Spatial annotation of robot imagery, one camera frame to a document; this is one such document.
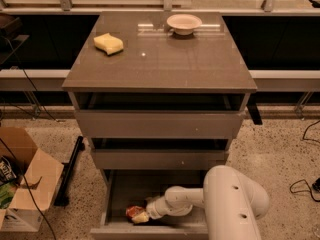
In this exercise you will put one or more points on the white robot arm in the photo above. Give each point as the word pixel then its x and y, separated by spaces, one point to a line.
pixel 232 203

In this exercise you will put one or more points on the white bowl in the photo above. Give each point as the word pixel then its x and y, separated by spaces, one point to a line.
pixel 184 24

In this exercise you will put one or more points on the black bar on floor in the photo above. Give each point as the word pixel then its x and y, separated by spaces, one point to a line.
pixel 62 199

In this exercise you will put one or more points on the brown cardboard box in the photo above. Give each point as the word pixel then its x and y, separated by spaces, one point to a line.
pixel 38 184

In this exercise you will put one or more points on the grey drawer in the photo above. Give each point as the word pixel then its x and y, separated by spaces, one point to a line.
pixel 158 160
pixel 102 124
pixel 132 187

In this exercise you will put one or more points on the snack bag in box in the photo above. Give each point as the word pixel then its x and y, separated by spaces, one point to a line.
pixel 7 173

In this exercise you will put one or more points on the grey bottom drawer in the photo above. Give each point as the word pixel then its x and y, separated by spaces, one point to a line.
pixel 132 187

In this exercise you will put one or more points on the yellow sponge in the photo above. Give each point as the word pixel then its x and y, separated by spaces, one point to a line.
pixel 108 43

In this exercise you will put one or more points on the red coke can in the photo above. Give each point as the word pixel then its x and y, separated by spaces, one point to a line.
pixel 133 211

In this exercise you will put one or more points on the grey top drawer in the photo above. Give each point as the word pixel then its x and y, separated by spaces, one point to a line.
pixel 102 124

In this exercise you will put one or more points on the green package in box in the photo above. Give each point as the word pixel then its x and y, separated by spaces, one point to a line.
pixel 7 192

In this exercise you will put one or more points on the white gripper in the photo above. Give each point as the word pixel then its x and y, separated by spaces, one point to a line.
pixel 154 208

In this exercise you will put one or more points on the grey drawer cabinet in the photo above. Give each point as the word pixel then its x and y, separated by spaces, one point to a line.
pixel 162 72

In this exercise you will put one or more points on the grey middle drawer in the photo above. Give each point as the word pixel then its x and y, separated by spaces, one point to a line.
pixel 158 160

